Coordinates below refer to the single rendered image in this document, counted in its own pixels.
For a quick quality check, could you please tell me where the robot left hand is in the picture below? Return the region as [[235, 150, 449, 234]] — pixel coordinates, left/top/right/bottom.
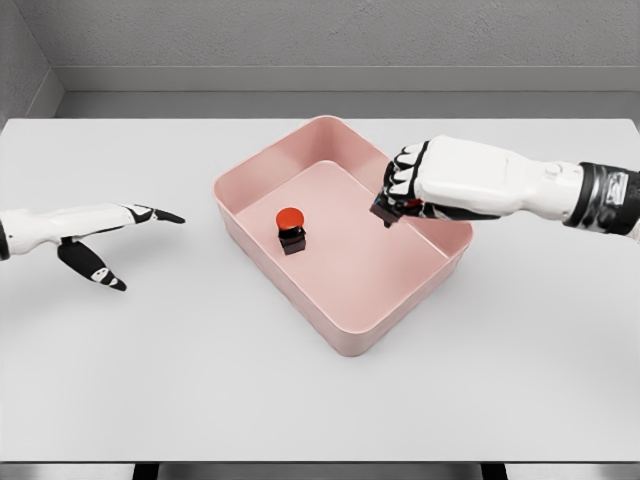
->
[[41, 202, 187, 293]]

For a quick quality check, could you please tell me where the pink rectangular basket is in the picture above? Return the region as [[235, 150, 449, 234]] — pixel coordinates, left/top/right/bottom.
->
[[211, 114, 474, 358]]

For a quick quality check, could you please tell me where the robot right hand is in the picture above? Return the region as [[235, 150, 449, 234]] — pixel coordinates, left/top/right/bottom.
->
[[374, 134, 507, 222]]

